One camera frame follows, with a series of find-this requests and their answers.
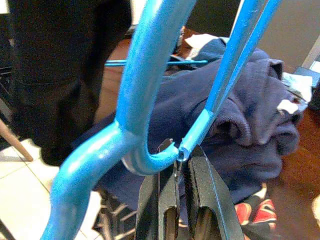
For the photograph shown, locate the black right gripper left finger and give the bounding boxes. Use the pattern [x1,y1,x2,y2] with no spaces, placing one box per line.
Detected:
[136,138,180,240]

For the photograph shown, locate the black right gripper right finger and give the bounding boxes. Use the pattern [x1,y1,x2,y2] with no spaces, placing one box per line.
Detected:
[186,144,237,240]

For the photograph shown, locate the blue metal hanger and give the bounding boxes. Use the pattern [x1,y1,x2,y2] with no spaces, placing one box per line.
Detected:
[39,0,283,240]

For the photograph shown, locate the red and black garment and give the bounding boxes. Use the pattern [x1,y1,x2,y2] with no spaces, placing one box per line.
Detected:
[233,198,278,240]

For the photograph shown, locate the navy fleece garment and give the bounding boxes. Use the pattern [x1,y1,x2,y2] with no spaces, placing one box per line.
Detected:
[82,37,305,208]

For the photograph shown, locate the brown garment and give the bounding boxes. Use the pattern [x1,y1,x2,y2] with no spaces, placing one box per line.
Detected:
[264,109,320,240]

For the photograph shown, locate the white chair wooden legs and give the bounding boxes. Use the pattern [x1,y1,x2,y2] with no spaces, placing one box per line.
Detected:
[0,117,35,162]

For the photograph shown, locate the black crumpled garment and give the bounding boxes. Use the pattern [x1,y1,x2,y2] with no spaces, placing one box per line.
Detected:
[7,0,133,166]

